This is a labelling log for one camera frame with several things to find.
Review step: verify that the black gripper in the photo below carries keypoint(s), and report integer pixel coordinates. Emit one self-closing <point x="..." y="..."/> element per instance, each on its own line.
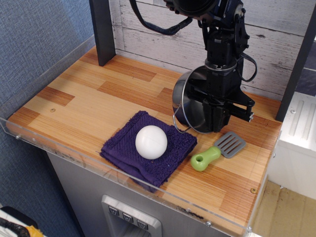
<point x="225" y="98"/>

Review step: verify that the stainless steel pot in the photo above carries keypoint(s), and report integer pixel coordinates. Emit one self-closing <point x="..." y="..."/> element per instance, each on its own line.
<point x="187" y="101"/>

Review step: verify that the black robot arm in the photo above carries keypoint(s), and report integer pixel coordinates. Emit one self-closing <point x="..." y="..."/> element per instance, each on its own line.
<point x="223" y="30"/>

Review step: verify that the white egg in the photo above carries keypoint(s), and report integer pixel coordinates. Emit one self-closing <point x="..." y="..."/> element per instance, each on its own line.
<point x="151" y="142"/>

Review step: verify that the white ribbed appliance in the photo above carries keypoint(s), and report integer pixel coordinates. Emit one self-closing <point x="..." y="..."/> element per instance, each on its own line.
<point x="299" y="125"/>

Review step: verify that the purple folded towel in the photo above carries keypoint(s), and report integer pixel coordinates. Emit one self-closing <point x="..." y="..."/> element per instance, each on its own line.
<point x="120" y="150"/>

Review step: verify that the silver dispenser panel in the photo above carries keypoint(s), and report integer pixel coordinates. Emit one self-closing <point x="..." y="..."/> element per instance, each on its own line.
<point x="127" y="221"/>

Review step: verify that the clear acrylic table guard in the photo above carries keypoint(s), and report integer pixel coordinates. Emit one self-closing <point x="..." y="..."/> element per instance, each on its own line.
<point x="54" y="92"/>

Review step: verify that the yellow object bottom corner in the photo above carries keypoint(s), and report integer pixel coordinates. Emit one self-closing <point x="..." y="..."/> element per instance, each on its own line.
<point x="34" y="232"/>

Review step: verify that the green handled grey spatula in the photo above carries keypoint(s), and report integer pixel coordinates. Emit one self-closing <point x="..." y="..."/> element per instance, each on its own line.
<point x="228" y="146"/>

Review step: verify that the dark right upright post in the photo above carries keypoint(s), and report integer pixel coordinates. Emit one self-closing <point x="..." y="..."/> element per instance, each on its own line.
<point x="298" y="67"/>

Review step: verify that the dark upright post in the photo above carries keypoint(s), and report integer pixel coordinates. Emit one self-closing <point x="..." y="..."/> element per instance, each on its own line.
<point x="103" y="31"/>
<point x="298" y="67"/>

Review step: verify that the dark left upright post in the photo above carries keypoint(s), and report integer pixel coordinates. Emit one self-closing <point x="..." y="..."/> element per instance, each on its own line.
<point x="103" y="31"/>

